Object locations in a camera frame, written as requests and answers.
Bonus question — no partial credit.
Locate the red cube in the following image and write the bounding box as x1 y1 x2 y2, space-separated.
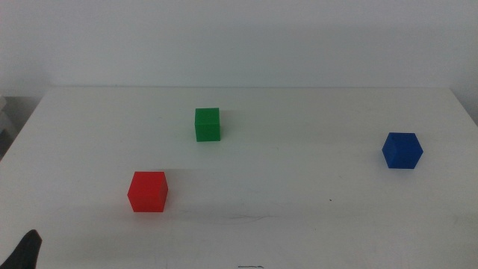
126 171 169 213

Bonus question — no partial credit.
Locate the green cube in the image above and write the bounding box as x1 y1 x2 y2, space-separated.
194 107 222 143

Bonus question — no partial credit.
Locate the blue cube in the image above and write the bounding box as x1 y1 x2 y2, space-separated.
381 132 424 170

